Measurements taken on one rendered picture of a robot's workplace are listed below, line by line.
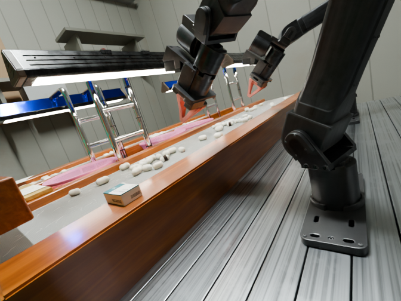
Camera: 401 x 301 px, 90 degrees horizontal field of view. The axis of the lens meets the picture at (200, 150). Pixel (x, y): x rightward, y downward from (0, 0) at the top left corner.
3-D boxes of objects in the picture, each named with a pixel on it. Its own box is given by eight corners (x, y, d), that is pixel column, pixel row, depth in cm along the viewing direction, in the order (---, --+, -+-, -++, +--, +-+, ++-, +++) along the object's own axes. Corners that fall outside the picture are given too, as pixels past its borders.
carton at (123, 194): (142, 194, 34) (138, 184, 33) (125, 206, 31) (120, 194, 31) (124, 192, 38) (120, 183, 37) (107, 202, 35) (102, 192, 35)
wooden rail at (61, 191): (267, 110, 180) (264, 98, 178) (3, 264, 48) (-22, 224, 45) (261, 111, 184) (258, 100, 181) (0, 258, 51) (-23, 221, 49)
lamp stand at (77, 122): (133, 164, 108) (101, 80, 99) (98, 181, 94) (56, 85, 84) (116, 165, 121) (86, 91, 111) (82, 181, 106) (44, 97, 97)
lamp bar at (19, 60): (196, 65, 88) (191, 48, 87) (18, 77, 43) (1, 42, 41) (183, 71, 93) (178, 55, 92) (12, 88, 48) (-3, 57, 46)
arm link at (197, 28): (167, 48, 47) (172, -16, 38) (197, 44, 51) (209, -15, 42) (195, 76, 42) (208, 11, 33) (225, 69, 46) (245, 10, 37)
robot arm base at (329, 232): (288, 190, 25) (361, 193, 20) (313, 140, 40) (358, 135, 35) (299, 244, 27) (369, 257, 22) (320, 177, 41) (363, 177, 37)
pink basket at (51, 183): (131, 171, 95) (124, 152, 93) (111, 194, 69) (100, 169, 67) (76, 187, 94) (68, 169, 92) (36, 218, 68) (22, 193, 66)
